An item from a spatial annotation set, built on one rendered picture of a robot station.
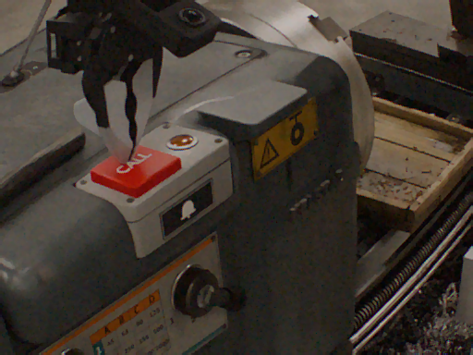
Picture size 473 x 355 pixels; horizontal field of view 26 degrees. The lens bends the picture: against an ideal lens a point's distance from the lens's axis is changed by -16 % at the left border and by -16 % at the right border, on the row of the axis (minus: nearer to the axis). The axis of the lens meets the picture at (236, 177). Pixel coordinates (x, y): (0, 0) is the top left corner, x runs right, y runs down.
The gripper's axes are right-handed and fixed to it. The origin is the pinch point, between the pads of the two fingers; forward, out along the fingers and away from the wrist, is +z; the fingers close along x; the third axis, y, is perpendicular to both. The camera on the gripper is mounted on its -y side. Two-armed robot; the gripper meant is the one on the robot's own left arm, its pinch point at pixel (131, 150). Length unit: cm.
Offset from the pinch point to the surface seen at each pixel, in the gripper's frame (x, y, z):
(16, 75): -10.0, 30.5, 1.7
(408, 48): -99, 28, 31
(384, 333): -64, 12, 68
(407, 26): -110, 33, 31
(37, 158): 5.2, 8.3, 0.4
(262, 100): -16.9, -1.0, 2.4
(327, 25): -52, 14, 9
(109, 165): 1.3, 1.8, 1.3
